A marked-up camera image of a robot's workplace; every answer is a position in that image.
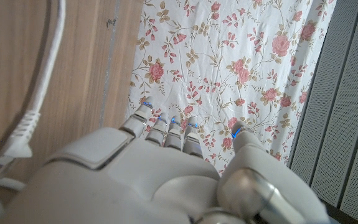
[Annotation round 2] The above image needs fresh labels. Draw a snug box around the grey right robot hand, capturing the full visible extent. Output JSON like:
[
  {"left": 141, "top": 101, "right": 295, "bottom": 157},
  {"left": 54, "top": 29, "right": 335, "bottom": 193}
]
[{"left": 0, "top": 96, "right": 332, "bottom": 224}]

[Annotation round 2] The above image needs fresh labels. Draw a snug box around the white Ethernet cable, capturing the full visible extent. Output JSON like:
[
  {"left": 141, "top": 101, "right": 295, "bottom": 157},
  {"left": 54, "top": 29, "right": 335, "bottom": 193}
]
[{"left": 0, "top": 0, "right": 67, "bottom": 223}]

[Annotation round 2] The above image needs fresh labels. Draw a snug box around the floral print backdrop cloth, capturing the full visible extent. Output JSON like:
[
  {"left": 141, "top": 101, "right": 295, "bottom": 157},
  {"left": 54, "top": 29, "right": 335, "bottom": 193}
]
[{"left": 125, "top": 0, "right": 338, "bottom": 175}]

